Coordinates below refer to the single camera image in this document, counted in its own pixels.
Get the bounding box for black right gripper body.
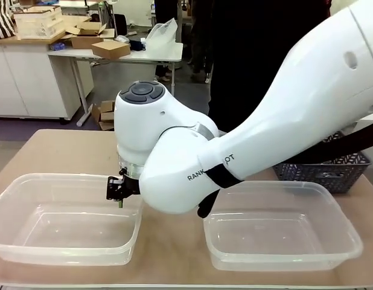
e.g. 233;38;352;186
119;167;142;199

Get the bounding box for clear plastic container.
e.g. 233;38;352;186
0;172;144;266
202;180;364;271

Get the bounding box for dark grey woven basket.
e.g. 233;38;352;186
272;130;372;195

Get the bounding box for cardboard boxes on floor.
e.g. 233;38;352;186
91;100;116;132

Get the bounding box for white desk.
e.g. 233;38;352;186
47;41;184;125

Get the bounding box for white cabinet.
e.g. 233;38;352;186
0;35;95;119

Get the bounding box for closed cardboard box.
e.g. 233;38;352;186
91;39;132;60

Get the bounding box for dark blue object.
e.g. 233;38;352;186
130;40;147;53

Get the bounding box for white plastic bag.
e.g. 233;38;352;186
145;17;179;51

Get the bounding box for open cardboard box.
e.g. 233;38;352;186
60;22;115;50

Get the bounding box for background person legs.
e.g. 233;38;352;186
154;0;183;82

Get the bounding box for background person in camouflage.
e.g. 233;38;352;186
190;0;212;84

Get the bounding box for person in black clothes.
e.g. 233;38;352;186
208;0;330;134

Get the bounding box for beige slatted crate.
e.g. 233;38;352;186
13;5;66;40

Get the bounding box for black white striped bag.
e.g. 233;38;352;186
0;0;18;40

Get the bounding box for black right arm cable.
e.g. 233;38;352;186
197;116;373;219

